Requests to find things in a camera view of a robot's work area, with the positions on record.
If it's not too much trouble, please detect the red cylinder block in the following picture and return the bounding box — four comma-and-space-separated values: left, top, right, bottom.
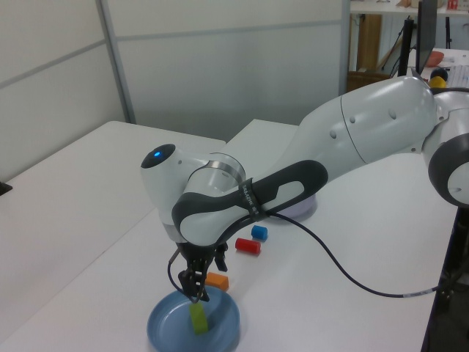
234, 237, 262, 255

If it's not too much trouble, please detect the black table frame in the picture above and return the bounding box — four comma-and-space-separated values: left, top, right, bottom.
421, 208, 469, 352

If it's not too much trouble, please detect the black monitor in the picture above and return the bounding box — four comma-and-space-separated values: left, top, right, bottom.
416, 0, 439, 76

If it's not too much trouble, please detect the black monitor stand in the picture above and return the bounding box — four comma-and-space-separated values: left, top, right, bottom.
390, 18, 417, 78

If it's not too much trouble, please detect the green block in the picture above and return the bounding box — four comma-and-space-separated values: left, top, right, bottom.
188, 303, 209, 335

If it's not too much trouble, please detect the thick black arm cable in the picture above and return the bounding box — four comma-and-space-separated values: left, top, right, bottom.
219, 209, 440, 298

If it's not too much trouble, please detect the thin black cable loop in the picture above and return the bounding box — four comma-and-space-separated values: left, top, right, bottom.
167, 250, 186, 294

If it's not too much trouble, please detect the blue plate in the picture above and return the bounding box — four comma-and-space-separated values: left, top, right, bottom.
146, 285, 241, 352

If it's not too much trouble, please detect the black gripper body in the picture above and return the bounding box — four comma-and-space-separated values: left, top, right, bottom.
174, 240, 226, 274

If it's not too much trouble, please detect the wooden cabinet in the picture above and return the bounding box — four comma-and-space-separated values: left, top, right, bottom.
357, 13, 383, 73

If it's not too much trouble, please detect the white keyboard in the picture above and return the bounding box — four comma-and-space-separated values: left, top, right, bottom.
447, 65, 469, 88

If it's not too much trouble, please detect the brown box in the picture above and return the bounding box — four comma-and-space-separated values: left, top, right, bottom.
347, 70, 395, 93

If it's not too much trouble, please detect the purple plate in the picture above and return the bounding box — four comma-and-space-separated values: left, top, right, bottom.
281, 194, 318, 221

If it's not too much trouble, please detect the silver laptop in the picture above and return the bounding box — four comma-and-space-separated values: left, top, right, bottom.
410, 67, 429, 88

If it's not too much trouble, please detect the orange block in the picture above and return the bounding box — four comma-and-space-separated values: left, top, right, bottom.
204, 272, 230, 292

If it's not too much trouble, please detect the black cable strap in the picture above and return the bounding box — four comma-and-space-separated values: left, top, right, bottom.
237, 177, 265, 223

